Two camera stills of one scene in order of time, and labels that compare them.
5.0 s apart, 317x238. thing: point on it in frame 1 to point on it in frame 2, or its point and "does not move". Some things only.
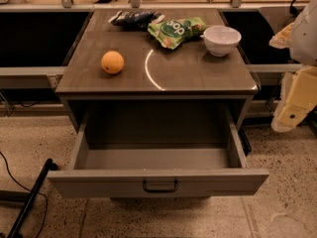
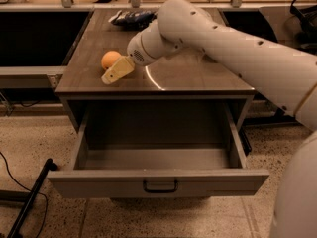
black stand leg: [17, 231] does not move
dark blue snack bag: [136, 20] does not move
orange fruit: [112, 61] does not move
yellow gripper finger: [299, 96] to [145, 49]
